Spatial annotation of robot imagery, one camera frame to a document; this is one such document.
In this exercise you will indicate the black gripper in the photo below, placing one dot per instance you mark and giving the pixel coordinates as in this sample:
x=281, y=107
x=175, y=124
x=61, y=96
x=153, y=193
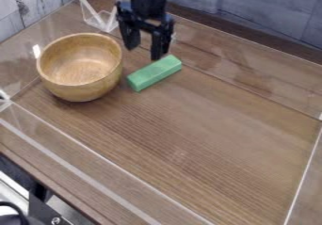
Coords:
x=146, y=14

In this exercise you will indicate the clear acrylic corner bracket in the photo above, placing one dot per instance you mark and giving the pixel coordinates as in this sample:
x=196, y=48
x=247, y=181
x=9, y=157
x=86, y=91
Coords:
x=104, y=20

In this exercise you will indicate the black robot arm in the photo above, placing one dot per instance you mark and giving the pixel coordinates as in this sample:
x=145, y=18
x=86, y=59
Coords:
x=146, y=16

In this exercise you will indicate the wooden bowl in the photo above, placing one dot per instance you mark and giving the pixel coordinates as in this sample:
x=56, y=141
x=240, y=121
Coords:
x=80, y=66

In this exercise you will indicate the black metal clamp bracket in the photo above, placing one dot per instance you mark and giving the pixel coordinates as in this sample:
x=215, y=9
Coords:
x=52, y=210

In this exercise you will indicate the green rectangular block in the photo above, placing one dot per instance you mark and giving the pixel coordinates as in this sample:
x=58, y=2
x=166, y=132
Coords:
x=150, y=75

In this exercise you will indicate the clear acrylic enclosure wall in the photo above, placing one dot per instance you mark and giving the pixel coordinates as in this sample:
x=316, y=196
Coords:
x=175, y=156

